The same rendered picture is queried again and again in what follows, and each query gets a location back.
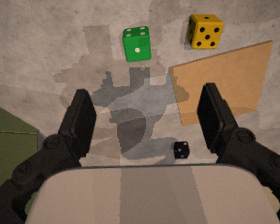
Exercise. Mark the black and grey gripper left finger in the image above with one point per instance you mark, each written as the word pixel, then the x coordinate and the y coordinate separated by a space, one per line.
pixel 59 152

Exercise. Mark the orange flat mat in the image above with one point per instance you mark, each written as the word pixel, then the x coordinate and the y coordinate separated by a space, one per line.
pixel 238 75

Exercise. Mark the yellow die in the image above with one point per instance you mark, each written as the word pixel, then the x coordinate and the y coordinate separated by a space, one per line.
pixel 204 31

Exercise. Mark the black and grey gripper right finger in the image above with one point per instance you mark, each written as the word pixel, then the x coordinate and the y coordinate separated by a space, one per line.
pixel 235 145

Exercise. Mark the green die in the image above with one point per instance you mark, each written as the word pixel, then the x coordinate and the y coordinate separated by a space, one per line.
pixel 136 42

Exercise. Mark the black die with white pips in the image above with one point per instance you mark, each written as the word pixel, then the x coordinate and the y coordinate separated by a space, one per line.
pixel 181 150

